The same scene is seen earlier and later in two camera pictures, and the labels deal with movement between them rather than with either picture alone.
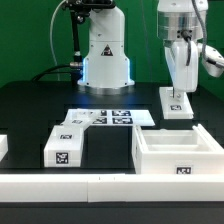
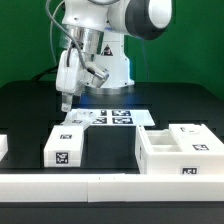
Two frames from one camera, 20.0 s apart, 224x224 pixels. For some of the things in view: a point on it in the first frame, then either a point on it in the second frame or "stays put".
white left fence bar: (3, 146) stays put
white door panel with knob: (175, 105) to (196, 138)
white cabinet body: (181, 151) stays put
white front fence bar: (111, 187) stays put
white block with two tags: (64, 147) stays put
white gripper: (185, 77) to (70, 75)
